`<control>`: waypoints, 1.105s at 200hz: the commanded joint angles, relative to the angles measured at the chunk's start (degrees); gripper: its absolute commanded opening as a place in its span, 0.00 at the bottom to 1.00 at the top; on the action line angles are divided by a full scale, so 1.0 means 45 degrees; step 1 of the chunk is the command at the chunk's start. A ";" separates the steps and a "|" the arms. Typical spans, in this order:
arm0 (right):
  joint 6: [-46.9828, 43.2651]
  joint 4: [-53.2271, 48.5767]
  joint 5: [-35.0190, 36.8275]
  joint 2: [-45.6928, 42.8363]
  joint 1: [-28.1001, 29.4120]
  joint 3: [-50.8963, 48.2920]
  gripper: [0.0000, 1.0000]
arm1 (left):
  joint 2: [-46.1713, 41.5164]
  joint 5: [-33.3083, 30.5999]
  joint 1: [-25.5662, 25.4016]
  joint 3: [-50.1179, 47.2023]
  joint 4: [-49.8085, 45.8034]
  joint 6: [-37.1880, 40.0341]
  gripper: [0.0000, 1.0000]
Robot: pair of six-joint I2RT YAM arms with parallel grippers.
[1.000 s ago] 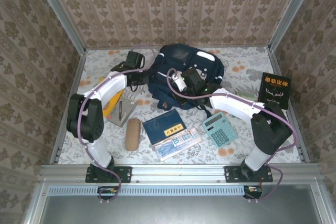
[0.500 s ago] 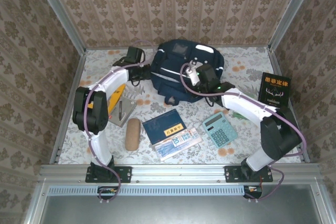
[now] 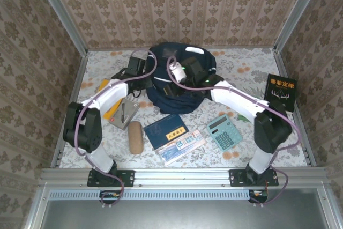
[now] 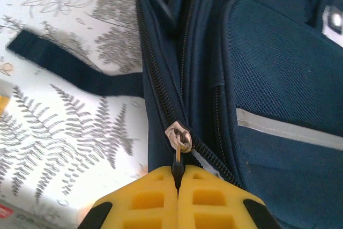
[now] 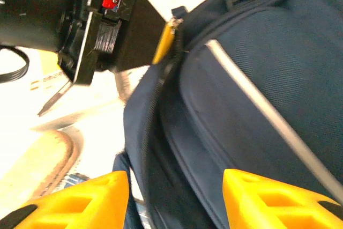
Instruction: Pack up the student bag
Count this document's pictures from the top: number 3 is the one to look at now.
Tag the navy blue backpack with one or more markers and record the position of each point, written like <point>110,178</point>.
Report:
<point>185,103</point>

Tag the blue notebook with yellow label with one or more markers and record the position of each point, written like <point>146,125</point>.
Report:
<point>162,131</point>

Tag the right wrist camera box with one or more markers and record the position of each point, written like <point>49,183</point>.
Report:
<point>178,72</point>

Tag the yellow book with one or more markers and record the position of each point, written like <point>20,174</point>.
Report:
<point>112,111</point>

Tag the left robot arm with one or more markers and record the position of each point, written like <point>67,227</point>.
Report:
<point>107,97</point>

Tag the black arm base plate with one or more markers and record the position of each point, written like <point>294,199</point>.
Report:
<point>126,178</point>
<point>237,178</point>

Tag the floral tablecloth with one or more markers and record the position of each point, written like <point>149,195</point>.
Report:
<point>241,60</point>

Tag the teal calculator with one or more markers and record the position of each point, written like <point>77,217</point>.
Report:
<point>225,132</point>

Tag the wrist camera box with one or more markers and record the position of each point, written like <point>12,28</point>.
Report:
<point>178,72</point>
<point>136,65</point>

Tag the black book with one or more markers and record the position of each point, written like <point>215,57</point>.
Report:
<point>280,93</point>

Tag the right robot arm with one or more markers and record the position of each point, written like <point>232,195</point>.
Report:
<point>241,100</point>

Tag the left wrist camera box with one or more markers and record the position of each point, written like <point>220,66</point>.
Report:
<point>136,65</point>

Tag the brown pencil case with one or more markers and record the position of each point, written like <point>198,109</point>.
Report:
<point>135,137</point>

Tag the green book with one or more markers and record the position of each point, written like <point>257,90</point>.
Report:
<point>243,118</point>

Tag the aluminium frame post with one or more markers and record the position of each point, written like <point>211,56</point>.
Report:
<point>60,11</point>
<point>297,11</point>

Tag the grey notebook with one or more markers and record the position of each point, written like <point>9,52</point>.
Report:
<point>131,113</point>

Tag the aluminium mounting rail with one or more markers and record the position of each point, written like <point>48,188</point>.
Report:
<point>182,176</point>

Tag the grey metal panel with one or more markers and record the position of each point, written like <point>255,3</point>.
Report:
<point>182,215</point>

